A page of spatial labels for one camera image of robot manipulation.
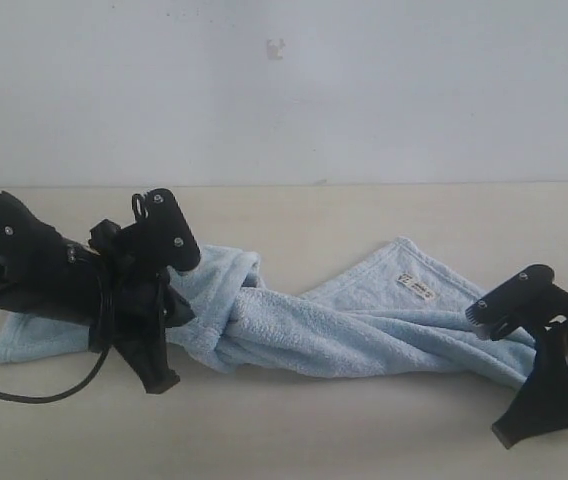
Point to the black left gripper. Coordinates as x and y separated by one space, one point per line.
136 308

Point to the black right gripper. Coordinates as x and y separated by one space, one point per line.
540 407

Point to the light blue fluffy towel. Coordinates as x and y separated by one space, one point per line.
361 323

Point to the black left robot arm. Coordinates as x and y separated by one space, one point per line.
117 285

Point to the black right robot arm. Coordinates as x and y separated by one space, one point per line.
530 300

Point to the white printed clothing label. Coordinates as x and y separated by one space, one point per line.
416 286

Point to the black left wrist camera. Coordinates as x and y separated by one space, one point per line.
159 237

